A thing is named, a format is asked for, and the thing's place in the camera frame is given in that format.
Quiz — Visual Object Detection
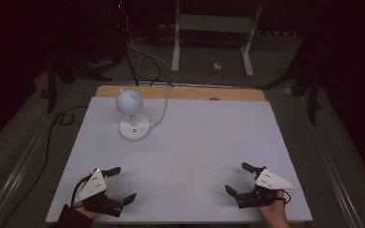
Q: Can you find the white metal stand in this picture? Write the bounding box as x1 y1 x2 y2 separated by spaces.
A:
170 0 264 78

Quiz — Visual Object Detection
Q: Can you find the black floor cable bundle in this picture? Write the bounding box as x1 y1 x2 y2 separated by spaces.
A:
124 47 176 88

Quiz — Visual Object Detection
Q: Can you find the black tripod stand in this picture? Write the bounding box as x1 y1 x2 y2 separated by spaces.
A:
46 47 115 114
256 31 325 126

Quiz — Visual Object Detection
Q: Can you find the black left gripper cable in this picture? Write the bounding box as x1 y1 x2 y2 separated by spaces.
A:
70 175 93 209

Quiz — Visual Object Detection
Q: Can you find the person's left hand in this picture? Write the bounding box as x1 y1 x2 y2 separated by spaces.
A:
74 204 101 219

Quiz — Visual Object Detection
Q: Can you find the black square floor box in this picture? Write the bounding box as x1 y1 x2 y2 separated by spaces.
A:
58 112 76 126

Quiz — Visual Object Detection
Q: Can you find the white table mat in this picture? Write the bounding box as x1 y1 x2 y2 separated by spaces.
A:
45 95 314 224

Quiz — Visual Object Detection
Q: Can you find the person's right hand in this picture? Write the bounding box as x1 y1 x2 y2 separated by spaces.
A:
256 189 291 228

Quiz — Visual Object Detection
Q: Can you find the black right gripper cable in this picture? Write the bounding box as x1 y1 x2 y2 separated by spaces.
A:
278 189 292 205

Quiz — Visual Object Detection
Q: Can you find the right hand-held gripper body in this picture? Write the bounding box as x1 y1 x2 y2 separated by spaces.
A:
236 165 297 210

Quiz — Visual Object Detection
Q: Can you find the long black floor cable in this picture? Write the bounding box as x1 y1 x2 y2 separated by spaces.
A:
0 104 89 228

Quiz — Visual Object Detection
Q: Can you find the thin white cable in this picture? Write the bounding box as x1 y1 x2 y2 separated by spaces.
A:
118 0 222 87

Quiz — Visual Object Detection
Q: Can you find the white desk lamp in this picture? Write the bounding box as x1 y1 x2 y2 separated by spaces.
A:
115 88 151 142

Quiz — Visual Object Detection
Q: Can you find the white lamp cable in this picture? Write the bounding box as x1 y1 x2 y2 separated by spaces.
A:
148 85 174 127

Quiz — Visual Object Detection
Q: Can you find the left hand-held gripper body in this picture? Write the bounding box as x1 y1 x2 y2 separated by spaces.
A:
74 168 125 219

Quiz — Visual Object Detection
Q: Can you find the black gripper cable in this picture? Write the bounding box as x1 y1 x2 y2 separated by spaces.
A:
70 175 93 209
278 189 292 205

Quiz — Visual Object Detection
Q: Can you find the metal floor rail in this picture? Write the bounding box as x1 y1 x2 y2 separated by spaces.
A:
0 91 77 228
293 93 365 228

